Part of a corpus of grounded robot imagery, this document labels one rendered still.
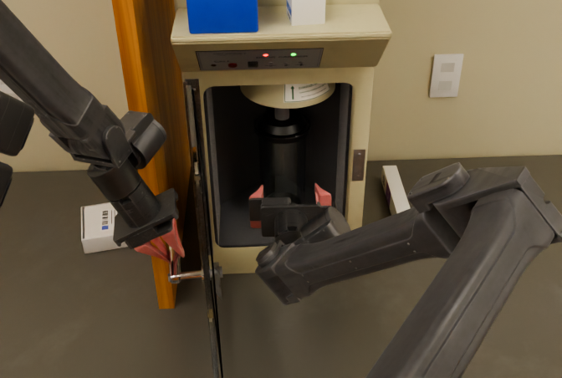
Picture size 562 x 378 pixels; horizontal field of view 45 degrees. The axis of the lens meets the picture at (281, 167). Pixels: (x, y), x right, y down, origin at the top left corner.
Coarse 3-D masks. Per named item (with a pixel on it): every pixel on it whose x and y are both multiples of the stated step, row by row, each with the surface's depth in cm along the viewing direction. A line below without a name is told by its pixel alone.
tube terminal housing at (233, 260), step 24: (264, 0) 106; (336, 0) 106; (360, 0) 107; (192, 72) 112; (216, 72) 113; (240, 72) 113; (264, 72) 113; (288, 72) 113; (312, 72) 113; (336, 72) 114; (360, 72) 114; (360, 96) 116; (360, 120) 119; (360, 144) 122; (360, 192) 128; (360, 216) 131; (240, 264) 137
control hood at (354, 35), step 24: (264, 24) 100; (288, 24) 100; (312, 24) 100; (336, 24) 100; (360, 24) 100; (384, 24) 100; (192, 48) 99; (216, 48) 99; (240, 48) 100; (264, 48) 100; (288, 48) 100; (312, 48) 101; (336, 48) 101; (360, 48) 102; (384, 48) 102
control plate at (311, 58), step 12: (204, 60) 104; (216, 60) 104; (228, 60) 104; (240, 60) 105; (252, 60) 105; (264, 60) 105; (276, 60) 105; (288, 60) 106; (300, 60) 106; (312, 60) 106
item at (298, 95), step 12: (264, 84) 119; (276, 84) 118; (288, 84) 118; (300, 84) 118; (312, 84) 119; (324, 84) 121; (252, 96) 121; (264, 96) 119; (276, 96) 118; (288, 96) 118; (300, 96) 118; (312, 96) 119; (324, 96) 121; (288, 108) 118
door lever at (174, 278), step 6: (174, 252) 104; (174, 258) 103; (174, 264) 102; (180, 264) 102; (174, 270) 100; (180, 270) 101; (198, 270) 101; (168, 276) 100; (174, 276) 99; (180, 276) 100; (186, 276) 100; (192, 276) 100; (198, 276) 100; (174, 282) 100
